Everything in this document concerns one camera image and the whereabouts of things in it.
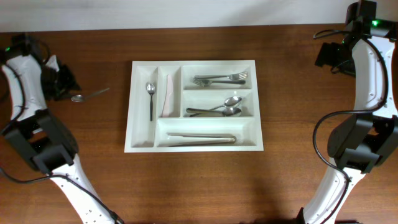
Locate small steel teaspoon angled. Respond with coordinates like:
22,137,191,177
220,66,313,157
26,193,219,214
71,88,109,103

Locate steel kitchen tongs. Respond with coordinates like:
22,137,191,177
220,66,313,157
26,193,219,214
167,133,237,147

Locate small steel teaspoon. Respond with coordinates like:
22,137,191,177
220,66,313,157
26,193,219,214
146,83,155,121

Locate large steel spoon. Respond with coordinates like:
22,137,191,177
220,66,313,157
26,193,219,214
186,107,242,117

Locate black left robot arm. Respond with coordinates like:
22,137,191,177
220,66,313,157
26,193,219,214
1,34,123,223

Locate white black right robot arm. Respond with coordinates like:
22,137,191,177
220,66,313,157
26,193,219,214
295,1,397,224

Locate pink plastic knife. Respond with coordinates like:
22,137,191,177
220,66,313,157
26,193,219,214
162,75,174,118

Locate steel fork diagonal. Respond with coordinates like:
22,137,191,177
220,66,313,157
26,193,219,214
192,78,246,86

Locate steel fork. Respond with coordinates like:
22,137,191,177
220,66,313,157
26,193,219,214
194,72,248,81

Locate white plastic cutlery tray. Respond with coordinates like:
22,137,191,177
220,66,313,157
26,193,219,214
124,60,264,153

